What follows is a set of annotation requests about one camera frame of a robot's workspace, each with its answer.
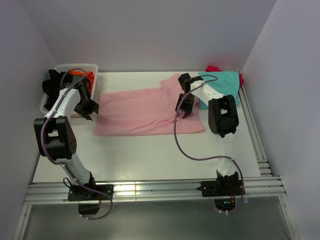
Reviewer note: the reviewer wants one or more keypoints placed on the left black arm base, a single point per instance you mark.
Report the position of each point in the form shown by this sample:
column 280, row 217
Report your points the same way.
column 89, row 201

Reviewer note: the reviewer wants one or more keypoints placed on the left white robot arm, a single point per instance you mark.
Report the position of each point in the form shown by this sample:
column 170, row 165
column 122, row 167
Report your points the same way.
column 54, row 134

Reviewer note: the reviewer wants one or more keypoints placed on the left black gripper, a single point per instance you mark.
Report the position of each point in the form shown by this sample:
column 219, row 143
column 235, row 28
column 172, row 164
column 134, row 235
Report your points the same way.
column 86, row 113

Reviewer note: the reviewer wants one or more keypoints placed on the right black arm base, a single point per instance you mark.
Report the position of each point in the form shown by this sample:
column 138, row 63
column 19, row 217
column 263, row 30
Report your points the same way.
column 226, row 195

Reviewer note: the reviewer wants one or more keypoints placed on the white plastic basket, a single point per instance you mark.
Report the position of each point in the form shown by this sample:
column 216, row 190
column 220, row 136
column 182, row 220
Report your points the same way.
column 88, row 67

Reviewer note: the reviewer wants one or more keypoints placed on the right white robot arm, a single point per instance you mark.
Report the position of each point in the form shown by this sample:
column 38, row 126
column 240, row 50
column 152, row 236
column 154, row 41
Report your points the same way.
column 223, row 121

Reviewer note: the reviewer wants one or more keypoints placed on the orange t shirt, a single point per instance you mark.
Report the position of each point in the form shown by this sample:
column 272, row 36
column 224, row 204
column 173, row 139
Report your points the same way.
column 89, row 76

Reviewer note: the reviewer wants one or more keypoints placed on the teal folded t shirt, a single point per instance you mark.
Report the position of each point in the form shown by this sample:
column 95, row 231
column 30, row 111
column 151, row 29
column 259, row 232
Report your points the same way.
column 227, row 83

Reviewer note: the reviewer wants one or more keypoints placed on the aluminium rail frame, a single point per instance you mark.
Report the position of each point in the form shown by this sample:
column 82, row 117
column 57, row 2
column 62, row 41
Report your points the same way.
column 265, row 207

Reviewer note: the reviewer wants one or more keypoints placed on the magenta folded t shirt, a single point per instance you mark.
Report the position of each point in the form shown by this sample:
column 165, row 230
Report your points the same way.
column 211, row 68

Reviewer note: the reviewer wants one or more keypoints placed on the pink t shirt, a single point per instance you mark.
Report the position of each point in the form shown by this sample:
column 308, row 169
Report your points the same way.
column 146, row 112

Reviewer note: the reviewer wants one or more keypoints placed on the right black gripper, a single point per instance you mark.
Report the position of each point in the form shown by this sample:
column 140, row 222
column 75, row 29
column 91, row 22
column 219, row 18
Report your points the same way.
column 187, row 108

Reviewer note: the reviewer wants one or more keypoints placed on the black t shirt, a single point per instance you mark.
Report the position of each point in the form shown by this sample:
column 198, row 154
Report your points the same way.
column 51, row 87

